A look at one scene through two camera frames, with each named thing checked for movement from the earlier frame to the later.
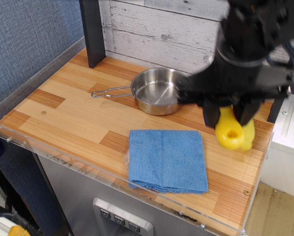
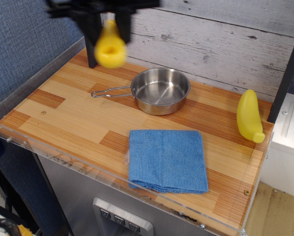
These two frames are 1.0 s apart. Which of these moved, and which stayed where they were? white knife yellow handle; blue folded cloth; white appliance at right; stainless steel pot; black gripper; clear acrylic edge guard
Moved: white knife yellow handle; black gripper
Stayed: clear acrylic edge guard; blue folded cloth; stainless steel pot; white appliance at right
